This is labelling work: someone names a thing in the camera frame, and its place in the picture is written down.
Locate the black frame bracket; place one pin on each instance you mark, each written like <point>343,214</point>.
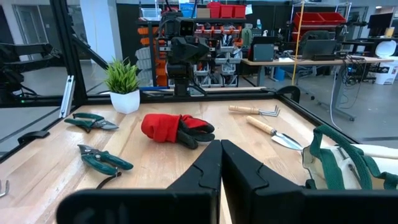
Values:
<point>32,136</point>
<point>289,91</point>

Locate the dark laptop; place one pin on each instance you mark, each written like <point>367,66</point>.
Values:
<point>318,49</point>

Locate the wooden office desk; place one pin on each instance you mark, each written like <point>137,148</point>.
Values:
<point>311,62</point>

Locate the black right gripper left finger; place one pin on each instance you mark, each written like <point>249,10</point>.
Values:
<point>199,186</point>

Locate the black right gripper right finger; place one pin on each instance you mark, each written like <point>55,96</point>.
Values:
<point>248,193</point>

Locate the red and black gardening glove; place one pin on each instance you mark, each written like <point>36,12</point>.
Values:
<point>161,127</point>

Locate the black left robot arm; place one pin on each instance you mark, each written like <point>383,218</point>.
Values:
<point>182,77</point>

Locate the black background robot arm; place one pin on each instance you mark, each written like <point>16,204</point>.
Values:
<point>18,59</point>

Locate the black computer monitor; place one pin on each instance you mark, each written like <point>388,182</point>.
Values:
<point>380,21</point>

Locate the cardboard box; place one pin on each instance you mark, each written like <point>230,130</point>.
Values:
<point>203,12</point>

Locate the black equipment case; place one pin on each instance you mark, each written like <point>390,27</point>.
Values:
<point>262,51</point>

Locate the clear plastic bin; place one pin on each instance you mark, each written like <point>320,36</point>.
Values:
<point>151,14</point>

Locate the storage shelf with small bins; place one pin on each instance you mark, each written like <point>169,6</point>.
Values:
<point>224,65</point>

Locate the silver aluminium extrusion piece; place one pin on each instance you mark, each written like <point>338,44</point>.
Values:
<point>66,99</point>

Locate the green plant in white pot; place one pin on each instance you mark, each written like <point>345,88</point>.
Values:
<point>124,99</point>

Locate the large red plastic bin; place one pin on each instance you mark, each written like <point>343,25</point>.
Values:
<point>308,19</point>
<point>332,18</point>

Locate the beige gardening bag green trim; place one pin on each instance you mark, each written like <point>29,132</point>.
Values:
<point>326,168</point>

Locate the blue plastic bin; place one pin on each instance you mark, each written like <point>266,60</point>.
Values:
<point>187,10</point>

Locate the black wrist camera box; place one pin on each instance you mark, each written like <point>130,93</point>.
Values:
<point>187,27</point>

